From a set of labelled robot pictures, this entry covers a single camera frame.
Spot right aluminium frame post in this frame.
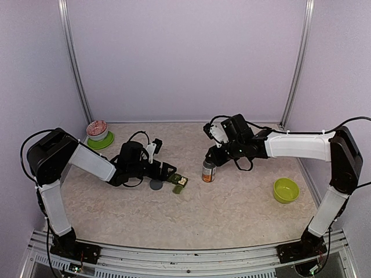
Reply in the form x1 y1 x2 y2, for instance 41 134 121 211
280 0 315 129

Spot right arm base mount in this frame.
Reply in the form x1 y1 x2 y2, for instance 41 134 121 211
276 228 328 264

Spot front aluminium rail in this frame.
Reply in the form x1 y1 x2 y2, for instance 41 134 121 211
20 228 357 278

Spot lime green bowl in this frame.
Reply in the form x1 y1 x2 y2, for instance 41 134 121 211
273 178 300 204

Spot orange pill bottle grey cap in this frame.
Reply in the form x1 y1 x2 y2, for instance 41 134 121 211
202 158 216 182

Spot cream tablets in organizer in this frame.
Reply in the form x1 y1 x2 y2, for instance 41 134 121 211
178 177 188 185

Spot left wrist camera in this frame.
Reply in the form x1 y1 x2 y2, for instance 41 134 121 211
146 138 163 164

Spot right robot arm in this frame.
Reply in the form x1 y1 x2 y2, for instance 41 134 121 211
203 114 363 257

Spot aluminium frame post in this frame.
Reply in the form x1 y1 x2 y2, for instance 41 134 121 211
280 0 315 129
58 0 93 123

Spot red patterned white bowl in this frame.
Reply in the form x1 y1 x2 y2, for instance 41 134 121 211
86 120 108 141

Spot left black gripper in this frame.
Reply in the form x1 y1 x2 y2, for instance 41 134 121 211
128 159 177 181

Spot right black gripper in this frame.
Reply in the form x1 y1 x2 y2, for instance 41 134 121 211
205 138 245 167

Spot lime green plate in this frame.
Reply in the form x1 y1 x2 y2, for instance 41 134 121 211
87 131 115 149

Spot left aluminium frame post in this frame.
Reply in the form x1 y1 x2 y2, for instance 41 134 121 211
58 0 93 123

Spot green weekly pill organizer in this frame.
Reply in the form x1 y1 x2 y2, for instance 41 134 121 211
167 173 188 195

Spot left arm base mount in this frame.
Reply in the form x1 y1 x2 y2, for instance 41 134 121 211
50 228 101 265

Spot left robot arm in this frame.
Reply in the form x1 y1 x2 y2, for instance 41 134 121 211
20 128 177 258

